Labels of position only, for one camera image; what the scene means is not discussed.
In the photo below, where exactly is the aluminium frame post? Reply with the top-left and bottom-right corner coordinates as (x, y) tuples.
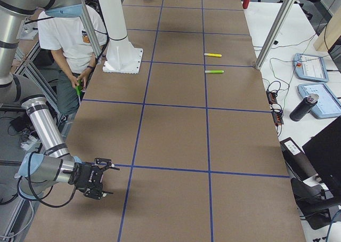
(255, 0), (295, 70)

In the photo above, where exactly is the yellow marker pen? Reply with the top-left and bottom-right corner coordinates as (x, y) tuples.
(204, 53), (222, 58)

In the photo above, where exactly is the green marker pen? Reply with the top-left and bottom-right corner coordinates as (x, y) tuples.
(205, 70), (224, 74)

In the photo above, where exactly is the black camera cable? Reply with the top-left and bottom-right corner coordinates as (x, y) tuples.
(16, 152), (78, 208)

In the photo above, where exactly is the near teach pendant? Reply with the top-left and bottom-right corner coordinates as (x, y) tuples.
(297, 82), (340, 119)

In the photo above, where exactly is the black monitor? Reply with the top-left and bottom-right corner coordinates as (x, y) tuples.
(303, 117), (340, 196)

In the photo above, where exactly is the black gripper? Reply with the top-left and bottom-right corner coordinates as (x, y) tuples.
(68, 158), (120, 200)

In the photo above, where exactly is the white camera pillar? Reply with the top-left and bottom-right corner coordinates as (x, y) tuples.
(99, 0), (143, 74)

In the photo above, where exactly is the black thermos bottle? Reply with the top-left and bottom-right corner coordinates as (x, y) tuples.
(289, 93), (319, 122)

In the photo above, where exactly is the person in white shirt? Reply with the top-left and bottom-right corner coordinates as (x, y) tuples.
(37, 11), (95, 115)

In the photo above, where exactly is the far teach pendant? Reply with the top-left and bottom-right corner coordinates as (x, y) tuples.
(293, 53), (329, 82)

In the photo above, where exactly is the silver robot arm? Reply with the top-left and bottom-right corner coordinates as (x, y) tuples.
(1, 0), (114, 201)

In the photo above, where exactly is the orange circuit board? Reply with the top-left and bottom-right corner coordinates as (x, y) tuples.
(266, 91), (278, 104)
(271, 111), (284, 126)

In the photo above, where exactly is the teach pendant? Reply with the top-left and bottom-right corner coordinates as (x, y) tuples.
(293, 53), (329, 82)
(297, 82), (340, 119)

